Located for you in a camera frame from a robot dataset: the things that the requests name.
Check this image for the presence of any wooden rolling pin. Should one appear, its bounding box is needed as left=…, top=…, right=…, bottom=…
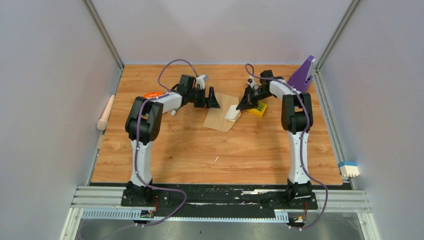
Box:
left=96, top=95, right=116, bottom=131

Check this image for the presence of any slotted cable duct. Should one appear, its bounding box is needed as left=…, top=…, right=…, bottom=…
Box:
left=81, top=208, right=289, bottom=224

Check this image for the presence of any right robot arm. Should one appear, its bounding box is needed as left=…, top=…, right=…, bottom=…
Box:
left=236, top=70, right=313, bottom=209

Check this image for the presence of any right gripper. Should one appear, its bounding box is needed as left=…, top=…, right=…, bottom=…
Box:
left=237, top=86, right=275, bottom=112

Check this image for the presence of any purple plastic stand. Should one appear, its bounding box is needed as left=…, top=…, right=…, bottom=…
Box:
left=287, top=55, right=315, bottom=93

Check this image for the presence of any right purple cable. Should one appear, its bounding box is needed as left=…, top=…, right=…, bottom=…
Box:
left=245, top=63, right=329, bottom=231

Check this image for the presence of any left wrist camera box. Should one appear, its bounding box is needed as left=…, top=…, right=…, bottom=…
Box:
left=195, top=74, right=209, bottom=90

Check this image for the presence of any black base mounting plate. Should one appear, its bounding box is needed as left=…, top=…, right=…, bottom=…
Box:
left=120, top=184, right=318, bottom=218

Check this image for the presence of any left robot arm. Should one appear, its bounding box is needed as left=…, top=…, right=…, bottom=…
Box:
left=124, top=74, right=221, bottom=207

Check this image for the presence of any orange toy track loop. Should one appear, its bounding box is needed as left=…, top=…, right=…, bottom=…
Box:
left=143, top=91, right=164, bottom=99

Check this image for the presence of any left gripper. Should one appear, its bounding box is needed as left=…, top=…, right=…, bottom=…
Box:
left=187, top=87, right=221, bottom=110

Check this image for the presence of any yellow toy window brick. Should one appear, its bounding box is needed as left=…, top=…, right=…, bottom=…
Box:
left=246, top=101, right=268, bottom=117

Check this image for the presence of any brown paper envelope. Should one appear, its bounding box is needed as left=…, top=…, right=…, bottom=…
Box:
left=203, top=93, right=240, bottom=133

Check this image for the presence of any white blue toy brick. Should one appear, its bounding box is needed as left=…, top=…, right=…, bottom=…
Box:
left=338, top=161, right=360, bottom=178

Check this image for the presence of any letter paper sheet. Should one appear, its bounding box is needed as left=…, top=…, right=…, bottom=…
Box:
left=224, top=104, right=241, bottom=122

